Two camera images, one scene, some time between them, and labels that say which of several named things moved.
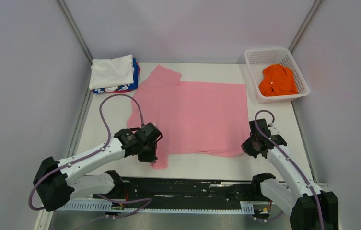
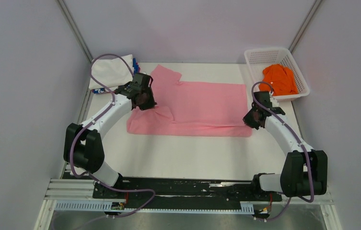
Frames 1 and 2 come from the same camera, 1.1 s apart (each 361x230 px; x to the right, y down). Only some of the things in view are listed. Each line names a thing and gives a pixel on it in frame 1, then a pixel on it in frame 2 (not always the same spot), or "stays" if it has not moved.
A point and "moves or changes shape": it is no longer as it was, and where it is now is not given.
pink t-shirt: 194,118 moves or changes shape
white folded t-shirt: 111,72 stays
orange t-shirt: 278,80 stays
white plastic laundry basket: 259,59 stays
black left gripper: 151,157 → 150,104
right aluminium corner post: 305,24 stays
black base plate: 162,193 stays
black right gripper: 246,147 → 247,120
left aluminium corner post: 69,18 stays
